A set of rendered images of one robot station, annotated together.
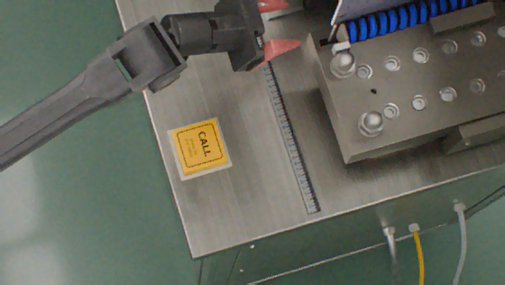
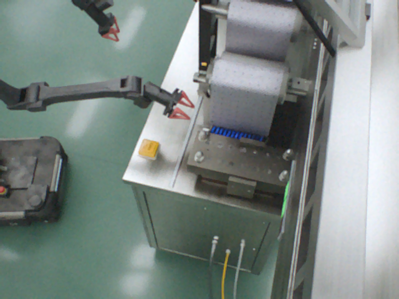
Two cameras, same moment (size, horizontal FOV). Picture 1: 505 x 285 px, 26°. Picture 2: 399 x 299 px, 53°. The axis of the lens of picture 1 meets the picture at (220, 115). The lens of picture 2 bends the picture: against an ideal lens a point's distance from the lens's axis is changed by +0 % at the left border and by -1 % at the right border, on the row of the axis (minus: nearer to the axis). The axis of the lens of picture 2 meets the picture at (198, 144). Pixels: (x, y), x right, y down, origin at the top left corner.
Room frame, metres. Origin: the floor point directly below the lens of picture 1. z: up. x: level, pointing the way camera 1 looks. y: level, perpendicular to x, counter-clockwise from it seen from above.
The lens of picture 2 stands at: (-0.18, -0.70, 2.31)
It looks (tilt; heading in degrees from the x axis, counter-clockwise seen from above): 57 degrees down; 39
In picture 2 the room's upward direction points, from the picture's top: straight up
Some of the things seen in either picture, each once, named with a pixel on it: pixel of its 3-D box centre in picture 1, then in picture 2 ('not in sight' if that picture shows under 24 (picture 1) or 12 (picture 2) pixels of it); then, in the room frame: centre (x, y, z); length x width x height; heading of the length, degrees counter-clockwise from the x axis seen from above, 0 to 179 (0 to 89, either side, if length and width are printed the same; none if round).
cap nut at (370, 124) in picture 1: (372, 121); (199, 155); (0.42, -0.21, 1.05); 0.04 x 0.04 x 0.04
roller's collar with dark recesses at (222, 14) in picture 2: not in sight; (225, 10); (0.84, 0.00, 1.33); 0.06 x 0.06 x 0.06; 24
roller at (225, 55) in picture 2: not in sight; (252, 72); (0.78, -0.18, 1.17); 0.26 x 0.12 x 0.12; 114
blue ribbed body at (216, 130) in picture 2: (414, 14); (238, 135); (0.60, -0.27, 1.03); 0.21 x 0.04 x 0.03; 114
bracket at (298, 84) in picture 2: not in sight; (300, 84); (0.74, -0.39, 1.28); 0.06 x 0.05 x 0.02; 114
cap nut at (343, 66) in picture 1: (344, 61); (202, 134); (0.50, -0.17, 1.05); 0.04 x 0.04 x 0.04
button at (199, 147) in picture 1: (199, 147); (148, 147); (0.38, 0.03, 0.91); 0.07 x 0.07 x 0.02; 24
